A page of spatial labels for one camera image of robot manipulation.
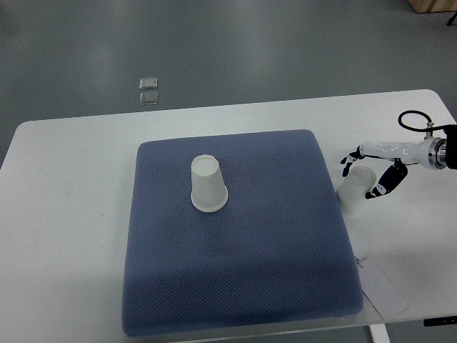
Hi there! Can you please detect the blue mesh cushion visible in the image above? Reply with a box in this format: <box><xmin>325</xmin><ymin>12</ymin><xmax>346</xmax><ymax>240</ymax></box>
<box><xmin>122</xmin><ymin>129</ymin><xmax>363</xmax><ymax>337</ymax></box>

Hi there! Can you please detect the white table leg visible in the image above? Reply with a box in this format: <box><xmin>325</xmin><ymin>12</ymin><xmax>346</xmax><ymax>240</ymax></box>
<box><xmin>368</xmin><ymin>324</ymin><xmax>391</xmax><ymax>343</ymax></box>

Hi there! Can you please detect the wooden furniture corner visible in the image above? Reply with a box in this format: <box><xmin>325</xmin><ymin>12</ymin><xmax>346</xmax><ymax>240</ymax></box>
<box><xmin>408</xmin><ymin>0</ymin><xmax>456</xmax><ymax>14</ymax></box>

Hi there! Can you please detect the black desk control panel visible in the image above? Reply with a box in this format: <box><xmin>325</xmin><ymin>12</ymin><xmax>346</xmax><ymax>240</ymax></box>
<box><xmin>423</xmin><ymin>316</ymin><xmax>457</xmax><ymax>327</ymax></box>

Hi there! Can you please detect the black tripod leg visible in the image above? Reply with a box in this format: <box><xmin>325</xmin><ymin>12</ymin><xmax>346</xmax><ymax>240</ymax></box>
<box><xmin>446</xmin><ymin>12</ymin><xmax>457</xmax><ymax>26</ymax></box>

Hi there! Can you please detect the white paper cup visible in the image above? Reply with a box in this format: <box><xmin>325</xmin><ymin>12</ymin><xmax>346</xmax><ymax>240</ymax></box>
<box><xmin>336</xmin><ymin>166</ymin><xmax>376</xmax><ymax>218</ymax></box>
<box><xmin>191</xmin><ymin>154</ymin><xmax>229</xmax><ymax>213</ymax></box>

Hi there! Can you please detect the upper metal floor plate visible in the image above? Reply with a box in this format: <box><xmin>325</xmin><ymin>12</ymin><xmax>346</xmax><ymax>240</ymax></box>
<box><xmin>139</xmin><ymin>76</ymin><xmax>158</xmax><ymax>90</ymax></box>

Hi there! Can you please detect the white paper cup on cushion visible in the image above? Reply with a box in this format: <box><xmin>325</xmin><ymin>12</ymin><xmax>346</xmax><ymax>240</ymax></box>
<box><xmin>191</xmin><ymin>154</ymin><xmax>229</xmax><ymax>213</ymax></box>

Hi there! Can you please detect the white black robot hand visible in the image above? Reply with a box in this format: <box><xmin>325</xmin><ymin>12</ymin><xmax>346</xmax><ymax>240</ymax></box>
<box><xmin>341</xmin><ymin>139</ymin><xmax>436</xmax><ymax>199</ymax></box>

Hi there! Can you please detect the white paper tag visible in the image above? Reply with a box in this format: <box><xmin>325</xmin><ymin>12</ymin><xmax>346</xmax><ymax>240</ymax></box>
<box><xmin>358</xmin><ymin>258</ymin><xmax>408</xmax><ymax>321</ymax></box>

